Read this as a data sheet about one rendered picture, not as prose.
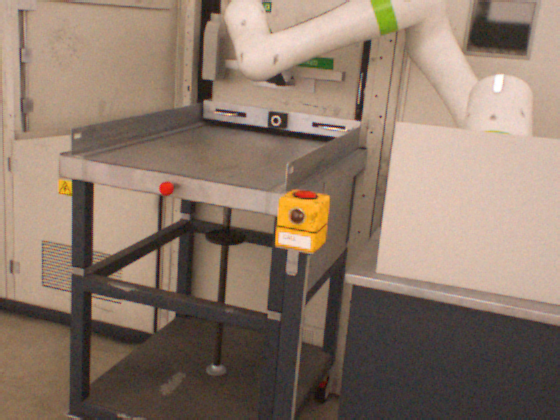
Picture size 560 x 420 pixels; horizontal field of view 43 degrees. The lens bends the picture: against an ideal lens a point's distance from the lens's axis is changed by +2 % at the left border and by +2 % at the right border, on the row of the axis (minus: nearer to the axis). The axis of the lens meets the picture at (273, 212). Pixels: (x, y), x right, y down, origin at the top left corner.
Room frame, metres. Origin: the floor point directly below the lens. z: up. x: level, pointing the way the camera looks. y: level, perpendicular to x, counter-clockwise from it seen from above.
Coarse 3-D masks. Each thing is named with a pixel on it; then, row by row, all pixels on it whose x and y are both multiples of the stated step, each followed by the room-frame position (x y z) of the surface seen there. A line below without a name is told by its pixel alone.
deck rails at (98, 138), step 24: (120, 120) 1.89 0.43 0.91; (144, 120) 2.01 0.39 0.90; (168, 120) 2.14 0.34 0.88; (192, 120) 2.30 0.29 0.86; (72, 144) 1.69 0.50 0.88; (96, 144) 1.78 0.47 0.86; (120, 144) 1.87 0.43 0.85; (336, 144) 1.89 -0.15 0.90; (288, 168) 1.51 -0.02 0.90; (312, 168) 1.69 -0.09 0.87; (288, 192) 1.51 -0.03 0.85
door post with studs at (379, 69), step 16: (384, 48) 2.14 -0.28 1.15; (384, 64) 2.13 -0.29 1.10; (368, 80) 2.15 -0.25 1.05; (384, 80) 2.13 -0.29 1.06; (368, 96) 2.15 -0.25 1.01; (384, 96) 2.13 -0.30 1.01; (368, 112) 2.15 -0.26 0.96; (384, 112) 2.13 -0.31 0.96; (368, 128) 2.14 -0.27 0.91; (368, 144) 2.14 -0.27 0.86; (368, 160) 2.14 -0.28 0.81; (368, 176) 2.14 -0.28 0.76; (368, 192) 2.13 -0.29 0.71; (368, 208) 2.13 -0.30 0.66; (368, 224) 2.13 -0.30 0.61
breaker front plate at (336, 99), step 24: (264, 0) 2.31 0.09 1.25; (288, 0) 2.28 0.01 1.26; (312, 0) 2.26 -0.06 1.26; (336, 0) 2.23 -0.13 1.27; (288, 24) 2.28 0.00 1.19; (360, 48) 2.20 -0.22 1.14; (240, 72) 2.33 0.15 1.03; (216, 96) 2.35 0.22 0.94; (240, 96) 2.33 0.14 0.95; (264, 96) 2.30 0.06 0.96; (288, 96) 2.27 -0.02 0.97; (312, 96) 2.25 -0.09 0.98; (336, 96) 2.22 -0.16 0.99
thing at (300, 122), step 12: (204, 108) 2.35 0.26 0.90; (216, 108) 2.34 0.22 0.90; (228, 108) 2.33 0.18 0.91; (240, 108) 2.31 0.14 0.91; (252, 108) 2.30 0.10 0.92; (264, 108) 2.29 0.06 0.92; (228, 120) 2.33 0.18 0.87; (240, 120) 2.31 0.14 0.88; (252, 120) 2.30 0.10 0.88; (264, 120) 2.28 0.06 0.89; (288, 120) 2.26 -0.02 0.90; (300, 120) 2.24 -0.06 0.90; (312, 120) 2.23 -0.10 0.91; (324, 120) 2.22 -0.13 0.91; (336, 120) 2.21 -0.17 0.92; (360, 120) 2.20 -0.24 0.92; (312, 132) 2.23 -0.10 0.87; (324, 132) 2.22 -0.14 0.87; (336, 132) 2.21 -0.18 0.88
